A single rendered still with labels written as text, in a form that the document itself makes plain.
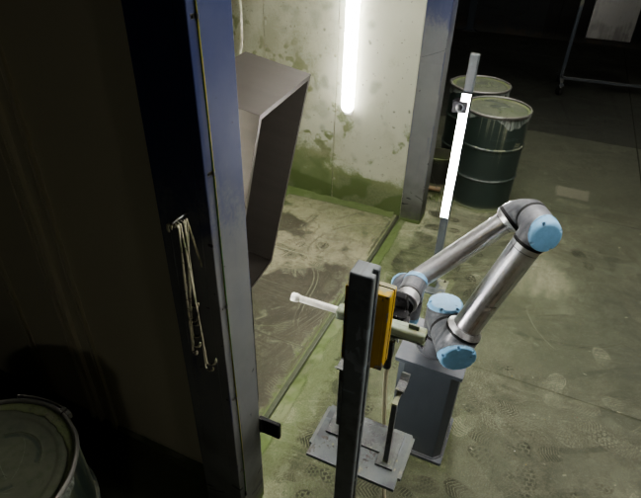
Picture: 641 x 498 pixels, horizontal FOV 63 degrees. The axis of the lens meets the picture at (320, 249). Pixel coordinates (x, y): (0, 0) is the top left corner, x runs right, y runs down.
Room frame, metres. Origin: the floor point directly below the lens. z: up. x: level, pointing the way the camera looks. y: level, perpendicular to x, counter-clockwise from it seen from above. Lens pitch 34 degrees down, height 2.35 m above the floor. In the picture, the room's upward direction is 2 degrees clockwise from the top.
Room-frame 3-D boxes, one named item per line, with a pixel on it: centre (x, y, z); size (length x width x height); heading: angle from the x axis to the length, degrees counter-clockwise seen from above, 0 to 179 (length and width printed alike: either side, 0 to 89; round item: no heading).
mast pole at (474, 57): (2.99, -0.83, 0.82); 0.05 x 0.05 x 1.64; 66
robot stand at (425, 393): (1.73, -0.55, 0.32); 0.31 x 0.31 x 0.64; 66
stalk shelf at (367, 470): (1.09, -0.16, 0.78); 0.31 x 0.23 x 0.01; 66
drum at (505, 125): (4.37, -1.49, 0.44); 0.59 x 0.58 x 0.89; 171
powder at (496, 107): (4.38, -1.49, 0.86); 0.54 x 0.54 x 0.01
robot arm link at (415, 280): (1.54, -0.36, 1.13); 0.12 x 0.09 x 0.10; 157
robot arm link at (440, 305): (1.72, -0.55, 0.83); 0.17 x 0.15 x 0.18; 3
